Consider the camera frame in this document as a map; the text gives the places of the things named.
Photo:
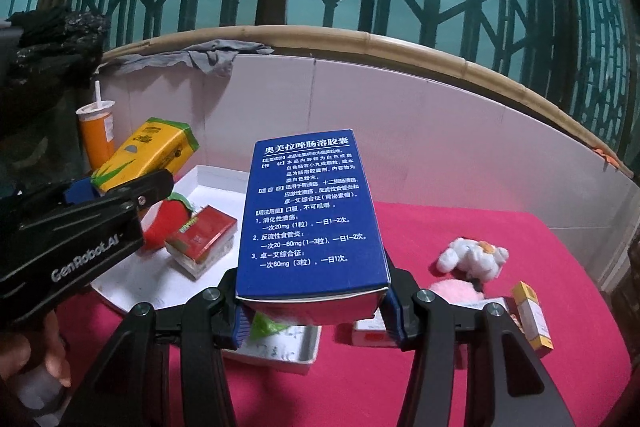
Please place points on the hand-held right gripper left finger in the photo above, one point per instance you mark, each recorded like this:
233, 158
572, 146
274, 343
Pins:
235, 332

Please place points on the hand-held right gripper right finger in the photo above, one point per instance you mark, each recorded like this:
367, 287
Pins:
395, 324

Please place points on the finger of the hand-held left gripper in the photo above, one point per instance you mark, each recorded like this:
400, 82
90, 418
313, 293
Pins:
82, 191
145, 187

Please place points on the yellow green box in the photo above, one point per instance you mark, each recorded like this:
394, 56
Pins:
145, 147

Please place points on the white tray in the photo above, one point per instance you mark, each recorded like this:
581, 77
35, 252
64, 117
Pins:
215, 192

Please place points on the blue medicine box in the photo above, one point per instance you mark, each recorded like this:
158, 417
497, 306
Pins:
310, 217

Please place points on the person's left hand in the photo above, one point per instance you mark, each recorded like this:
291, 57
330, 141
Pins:
30, 347

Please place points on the red white box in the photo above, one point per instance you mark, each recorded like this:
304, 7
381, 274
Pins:
370, 334

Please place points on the red strawberry plush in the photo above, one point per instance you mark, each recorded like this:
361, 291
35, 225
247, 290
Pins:
162, 222

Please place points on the orange cup with straw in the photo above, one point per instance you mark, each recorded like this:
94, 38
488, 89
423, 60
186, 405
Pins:
97, 137

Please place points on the pink plush toy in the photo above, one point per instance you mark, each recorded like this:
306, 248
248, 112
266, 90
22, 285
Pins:
455, 292

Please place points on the dark furniture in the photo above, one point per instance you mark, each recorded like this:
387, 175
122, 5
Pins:
30, 132

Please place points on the white plush toy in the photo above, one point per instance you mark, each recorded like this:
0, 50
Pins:
475, 257

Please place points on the yellow white box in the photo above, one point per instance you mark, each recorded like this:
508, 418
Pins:
532, 317

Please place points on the grey cloth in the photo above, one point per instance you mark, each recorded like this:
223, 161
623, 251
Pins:
215, 57

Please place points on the dark cloth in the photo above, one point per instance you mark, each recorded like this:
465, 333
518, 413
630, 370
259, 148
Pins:
60, 32

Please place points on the pink blanket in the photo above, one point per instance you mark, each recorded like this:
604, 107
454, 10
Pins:
575, 307

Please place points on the orange scrap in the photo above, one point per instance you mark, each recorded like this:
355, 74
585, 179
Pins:
607, 159

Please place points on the rattan rail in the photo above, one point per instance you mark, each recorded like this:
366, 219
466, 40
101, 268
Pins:
400, 43

